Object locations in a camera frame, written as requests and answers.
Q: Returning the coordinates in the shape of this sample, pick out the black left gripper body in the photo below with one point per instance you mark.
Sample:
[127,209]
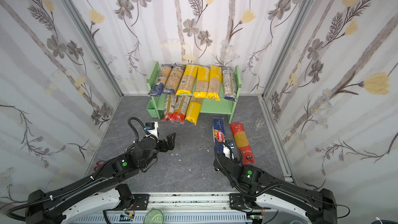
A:
[161,144]

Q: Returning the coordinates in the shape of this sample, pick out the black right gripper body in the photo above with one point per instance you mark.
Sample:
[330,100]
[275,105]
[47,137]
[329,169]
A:
[221,149]

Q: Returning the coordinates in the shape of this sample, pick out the red spaghetti bag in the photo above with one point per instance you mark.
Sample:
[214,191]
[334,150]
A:
[242,142]
[181,108]

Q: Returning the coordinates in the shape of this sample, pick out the yellow striped spaghetti bag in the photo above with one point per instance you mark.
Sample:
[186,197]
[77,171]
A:
[194,109]

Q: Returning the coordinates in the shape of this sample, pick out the blue Barilla spaghetti box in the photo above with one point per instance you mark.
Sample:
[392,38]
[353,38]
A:
[219,134]

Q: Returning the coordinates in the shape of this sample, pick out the blue clear spaghetti bag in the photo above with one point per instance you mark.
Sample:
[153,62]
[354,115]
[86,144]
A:
[161,79]

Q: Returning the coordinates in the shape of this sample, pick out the blue brown spaghetti bag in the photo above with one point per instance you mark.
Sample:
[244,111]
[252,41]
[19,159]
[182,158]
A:
[174,79]

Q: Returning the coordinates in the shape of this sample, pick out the red spaghetti bag under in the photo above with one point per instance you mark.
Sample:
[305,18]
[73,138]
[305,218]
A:
[169,107]

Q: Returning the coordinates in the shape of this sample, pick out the clear blue-end spaghetti bag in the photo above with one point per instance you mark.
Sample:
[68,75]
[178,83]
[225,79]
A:
[229,84]

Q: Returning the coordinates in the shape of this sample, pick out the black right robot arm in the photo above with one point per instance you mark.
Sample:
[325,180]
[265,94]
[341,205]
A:
[260,189]

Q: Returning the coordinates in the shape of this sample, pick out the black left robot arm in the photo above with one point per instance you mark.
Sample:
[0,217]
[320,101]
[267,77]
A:
[102,190]

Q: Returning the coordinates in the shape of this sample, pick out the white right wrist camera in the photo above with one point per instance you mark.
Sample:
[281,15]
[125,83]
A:
[229,150]

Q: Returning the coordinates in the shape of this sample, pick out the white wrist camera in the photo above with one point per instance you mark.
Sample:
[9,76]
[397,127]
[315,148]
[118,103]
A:
[152,128]
[229,150]

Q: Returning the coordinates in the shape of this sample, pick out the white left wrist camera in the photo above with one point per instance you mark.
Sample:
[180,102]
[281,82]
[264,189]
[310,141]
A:
[152,128]

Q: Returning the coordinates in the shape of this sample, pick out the red handled scissors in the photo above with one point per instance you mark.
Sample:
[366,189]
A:
[98,165]

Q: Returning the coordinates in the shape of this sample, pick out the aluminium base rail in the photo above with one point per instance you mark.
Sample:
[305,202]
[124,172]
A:
[174,208]

